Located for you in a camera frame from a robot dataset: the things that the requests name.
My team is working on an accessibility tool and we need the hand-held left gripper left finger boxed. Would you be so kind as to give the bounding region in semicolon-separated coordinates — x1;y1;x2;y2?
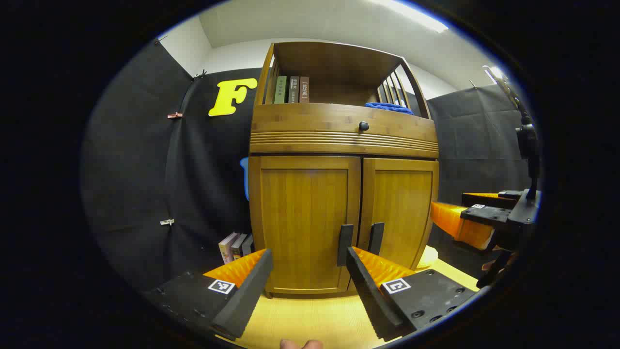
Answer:
143;249;274;340

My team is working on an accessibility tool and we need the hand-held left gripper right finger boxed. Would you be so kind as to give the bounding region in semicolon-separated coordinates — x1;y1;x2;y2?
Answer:
345;246;479;342

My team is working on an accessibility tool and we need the wooden shoe cabinet door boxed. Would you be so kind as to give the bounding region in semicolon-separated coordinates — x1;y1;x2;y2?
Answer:
358;158;439;291
248;156;361;295

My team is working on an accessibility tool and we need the wooden double-door shoe cabinet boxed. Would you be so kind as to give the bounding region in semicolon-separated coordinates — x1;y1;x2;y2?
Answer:
247;41;440;297

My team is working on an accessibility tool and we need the cream knitted ball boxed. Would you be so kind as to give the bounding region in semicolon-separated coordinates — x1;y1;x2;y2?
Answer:
418;246;439;269

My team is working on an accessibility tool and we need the pale pink paperback book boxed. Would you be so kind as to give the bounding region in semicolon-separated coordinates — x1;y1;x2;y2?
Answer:
218;232;239;265

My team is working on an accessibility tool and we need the blue towel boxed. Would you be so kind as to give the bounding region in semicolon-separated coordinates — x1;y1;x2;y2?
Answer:
365;102;415;115

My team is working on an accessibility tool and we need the black backdrop cloth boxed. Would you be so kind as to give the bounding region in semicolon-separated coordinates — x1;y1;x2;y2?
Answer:
80;39;533;291

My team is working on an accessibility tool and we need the wooden drawer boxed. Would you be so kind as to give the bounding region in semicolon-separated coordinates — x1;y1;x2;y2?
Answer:
249;103;439;159

